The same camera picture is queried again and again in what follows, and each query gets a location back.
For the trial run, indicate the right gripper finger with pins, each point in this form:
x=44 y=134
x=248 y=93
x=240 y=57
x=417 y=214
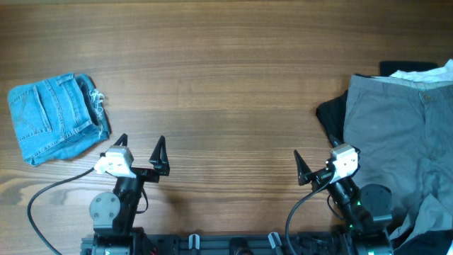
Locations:
x=304 y=173
x=334 y=141

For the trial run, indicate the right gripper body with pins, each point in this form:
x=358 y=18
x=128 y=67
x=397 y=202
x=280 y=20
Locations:
x=321 y=177

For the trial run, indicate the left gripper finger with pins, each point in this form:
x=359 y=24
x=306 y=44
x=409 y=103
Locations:
x=159 y=158
x=122 y=140

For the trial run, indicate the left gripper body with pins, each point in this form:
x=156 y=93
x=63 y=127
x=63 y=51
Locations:
x=145 y=175

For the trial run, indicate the grey shorts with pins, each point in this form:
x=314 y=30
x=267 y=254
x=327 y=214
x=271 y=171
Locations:
x=393 y=141

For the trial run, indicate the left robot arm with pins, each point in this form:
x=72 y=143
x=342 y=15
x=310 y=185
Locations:
x=113 y=213

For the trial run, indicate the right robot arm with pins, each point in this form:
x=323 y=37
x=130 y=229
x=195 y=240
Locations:
x=366 y=211

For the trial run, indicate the black garment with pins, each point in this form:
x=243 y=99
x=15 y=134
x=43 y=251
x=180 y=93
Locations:
x=332 y=115

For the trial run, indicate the folded blue denim shorts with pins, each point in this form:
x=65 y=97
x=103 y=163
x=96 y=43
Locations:
x=57 y=118

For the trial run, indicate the dark garment at back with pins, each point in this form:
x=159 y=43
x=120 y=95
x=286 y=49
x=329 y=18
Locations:
x=388 y=67

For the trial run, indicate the white garment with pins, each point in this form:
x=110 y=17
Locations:
x=443 y=73

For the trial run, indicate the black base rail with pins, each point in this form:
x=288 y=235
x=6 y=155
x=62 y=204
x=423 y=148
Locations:
x=303 y=243

